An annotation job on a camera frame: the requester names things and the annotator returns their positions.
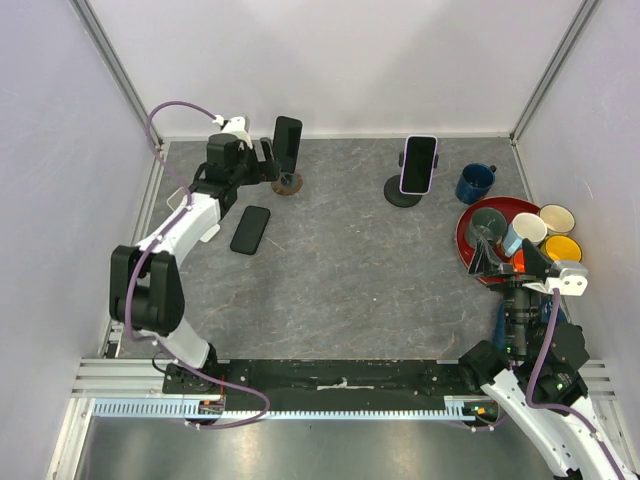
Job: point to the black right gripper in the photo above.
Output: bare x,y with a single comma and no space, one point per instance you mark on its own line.
486,262

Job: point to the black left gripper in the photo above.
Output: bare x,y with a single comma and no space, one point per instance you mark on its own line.
267,170

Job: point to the black phone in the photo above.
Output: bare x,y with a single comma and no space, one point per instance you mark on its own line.
286,142
250,230

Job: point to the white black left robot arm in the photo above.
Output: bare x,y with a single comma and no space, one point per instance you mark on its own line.
145,291

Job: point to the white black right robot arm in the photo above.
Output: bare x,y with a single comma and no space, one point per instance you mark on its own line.
533,372

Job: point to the round wooden base phone stand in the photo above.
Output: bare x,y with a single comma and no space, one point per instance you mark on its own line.
287,184

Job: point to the white metal phone stand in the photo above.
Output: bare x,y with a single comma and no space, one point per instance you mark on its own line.
201,217

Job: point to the black clamp phone stand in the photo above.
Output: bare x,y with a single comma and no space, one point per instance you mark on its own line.
391,189

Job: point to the phone in lilac case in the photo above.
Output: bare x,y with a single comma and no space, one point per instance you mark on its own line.
419,160

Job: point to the orange mug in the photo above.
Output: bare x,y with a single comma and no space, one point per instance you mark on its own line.
518,261

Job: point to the white light blue mug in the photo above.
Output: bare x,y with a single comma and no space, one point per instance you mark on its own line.
524,226

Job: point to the grey green mug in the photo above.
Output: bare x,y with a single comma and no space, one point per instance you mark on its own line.
487,221

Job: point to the yellow mug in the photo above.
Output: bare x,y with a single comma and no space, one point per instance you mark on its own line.
562,248

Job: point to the red round tray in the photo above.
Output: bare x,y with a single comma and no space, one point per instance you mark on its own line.
509,207

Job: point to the cream mug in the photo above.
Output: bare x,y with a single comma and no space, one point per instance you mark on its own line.
558,219

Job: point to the dark blue mug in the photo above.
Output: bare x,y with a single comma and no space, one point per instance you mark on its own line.
474,183

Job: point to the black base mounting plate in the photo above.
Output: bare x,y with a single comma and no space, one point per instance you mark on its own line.
342,386

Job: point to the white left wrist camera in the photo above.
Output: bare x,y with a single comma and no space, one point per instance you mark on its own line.
237,126

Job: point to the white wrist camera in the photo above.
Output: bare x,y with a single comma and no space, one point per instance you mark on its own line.
237,126
569,278

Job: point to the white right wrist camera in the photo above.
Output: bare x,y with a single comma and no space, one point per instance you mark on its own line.
569,278

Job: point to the aluminium frame post left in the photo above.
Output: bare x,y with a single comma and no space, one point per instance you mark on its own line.
102,43

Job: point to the aluminium frame post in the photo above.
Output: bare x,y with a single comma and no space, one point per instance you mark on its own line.
102,43
568,41

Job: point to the aluminium frame post right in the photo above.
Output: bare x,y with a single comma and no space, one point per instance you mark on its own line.
568,41

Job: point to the grey slotted cable duct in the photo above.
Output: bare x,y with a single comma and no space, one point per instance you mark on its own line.
200,410

